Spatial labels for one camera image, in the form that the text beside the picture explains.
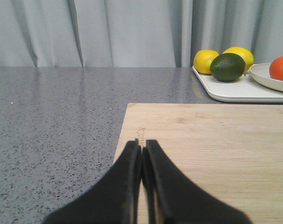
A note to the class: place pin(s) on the yellow lemon right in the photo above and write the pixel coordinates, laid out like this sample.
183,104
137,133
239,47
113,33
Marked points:
245,54

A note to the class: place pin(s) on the white rectangular bear tray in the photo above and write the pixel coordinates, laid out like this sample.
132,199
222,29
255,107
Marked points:
245,89

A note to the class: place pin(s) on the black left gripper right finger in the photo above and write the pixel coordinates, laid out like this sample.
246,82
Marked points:
172,198

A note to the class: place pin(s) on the grey curtain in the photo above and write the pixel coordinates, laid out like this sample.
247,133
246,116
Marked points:
135,33

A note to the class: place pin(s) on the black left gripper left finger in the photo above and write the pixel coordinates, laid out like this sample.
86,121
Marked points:
113,199

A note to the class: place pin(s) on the wooden cutting board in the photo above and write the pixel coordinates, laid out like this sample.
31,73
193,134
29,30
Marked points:
232,151

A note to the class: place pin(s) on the orange mandarin fruit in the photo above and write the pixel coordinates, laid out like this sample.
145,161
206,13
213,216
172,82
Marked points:
276,69

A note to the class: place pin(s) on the yellow lemon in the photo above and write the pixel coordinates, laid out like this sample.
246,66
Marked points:
245,54
203,59

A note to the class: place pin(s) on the yellow lemon left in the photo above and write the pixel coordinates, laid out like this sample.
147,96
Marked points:
203,59

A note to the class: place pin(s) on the beige round plate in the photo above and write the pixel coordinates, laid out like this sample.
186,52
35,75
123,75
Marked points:
260,73

